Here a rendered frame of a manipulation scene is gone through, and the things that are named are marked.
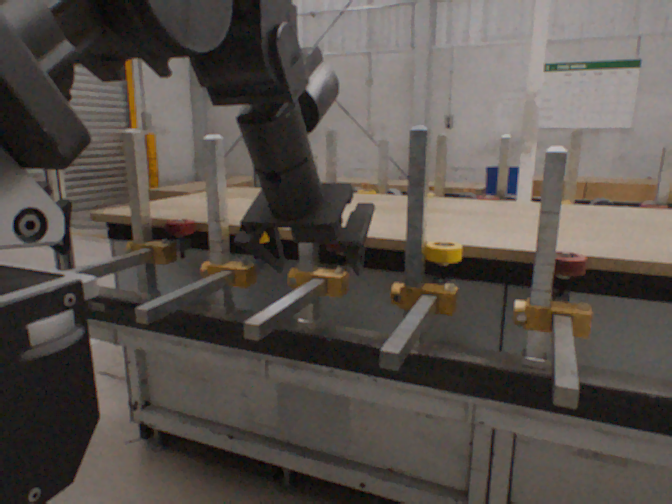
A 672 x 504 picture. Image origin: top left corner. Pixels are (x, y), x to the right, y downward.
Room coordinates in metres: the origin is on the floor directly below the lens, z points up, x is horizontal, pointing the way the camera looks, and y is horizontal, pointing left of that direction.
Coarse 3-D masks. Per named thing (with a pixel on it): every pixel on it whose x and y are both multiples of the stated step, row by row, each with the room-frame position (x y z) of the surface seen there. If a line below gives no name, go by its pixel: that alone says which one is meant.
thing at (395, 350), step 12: (420, 300) 0.92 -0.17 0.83; (432, 300) 0.92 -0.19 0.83; (420, 312) 0.86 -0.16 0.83; (432, 312) 0.91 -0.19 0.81; (408, 324) 0.80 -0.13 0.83; (420, 324) 0.82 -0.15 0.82; (396, 336) 0.75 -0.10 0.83; (408, 336) 0.75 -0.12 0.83; (384, 348) 0.70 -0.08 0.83; (396, 348) 0.70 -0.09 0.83; (408, 348) 0.74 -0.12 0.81; (384, 360) 0.69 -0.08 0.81; (396, 360) 0.69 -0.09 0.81
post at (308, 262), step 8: (312, 152) 1.07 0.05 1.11; (304, 248) 1.08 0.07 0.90; (312, 248) 1.07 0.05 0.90; (304, 256) 1.08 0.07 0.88; (312, 256) 1.07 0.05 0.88; (304, 264) 1.08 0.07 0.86; (312, 264) 1.07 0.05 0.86; (312, 272) 1.07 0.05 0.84; (312, 304) 1.07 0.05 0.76; (304, 312) 1.08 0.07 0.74; (312, 312) 1.07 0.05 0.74; (312, 320) 1.07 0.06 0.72
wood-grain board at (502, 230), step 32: (256, 192) 2.08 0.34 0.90; (160, 224) 1.45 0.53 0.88; (384, 224) 1.35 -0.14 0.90; (448, 224) 1.35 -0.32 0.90; (480, 224) 1.35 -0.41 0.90; (512, 224) 1.35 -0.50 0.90; (576, 224) 1.35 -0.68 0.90; (608, 224) 1.35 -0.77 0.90; (640, 224) 1.35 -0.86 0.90; (480, 256) 1.08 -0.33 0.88; (512, 256) 1.05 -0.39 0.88; (608, 256) 0.99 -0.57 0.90; (640, 256) 0.99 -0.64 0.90
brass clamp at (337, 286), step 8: (296, 272) 1.08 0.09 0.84; (304, 272) 1.07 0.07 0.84; (320, 272) 1.07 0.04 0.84; (328, 272) 1.07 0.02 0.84; (344, 272) 1.07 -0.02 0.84; (288, 280) 1.08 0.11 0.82; (296, 280) 1.08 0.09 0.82; (304, 280) 1.07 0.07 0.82; (328, 280) 1.04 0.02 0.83; (336, 280) 1.04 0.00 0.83; (344, 280) 1.05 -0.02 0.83; (296, 288) 1.08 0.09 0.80; (328, 288) 1.04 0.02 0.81; (336, 288) 1.04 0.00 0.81; (344, 288) 1.05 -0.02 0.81; (336, 296) 1.04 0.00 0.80
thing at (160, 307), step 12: (264, 264) 1.27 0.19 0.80; (216, 276) 1.10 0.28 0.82; (228, 276) 1.13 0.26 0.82; (192, 288) 1.01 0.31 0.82; (204, 288) 1.04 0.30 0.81; (216, 288) 1.08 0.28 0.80; (156, 300) 0.94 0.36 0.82; (168, 300) 0.94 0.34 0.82; (180, 300) 0.97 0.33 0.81; (192, 300) 1.00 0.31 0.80; (144, 312) 0.88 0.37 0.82; (156, 312) 0.90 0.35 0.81; (168, 312) 0.93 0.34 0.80
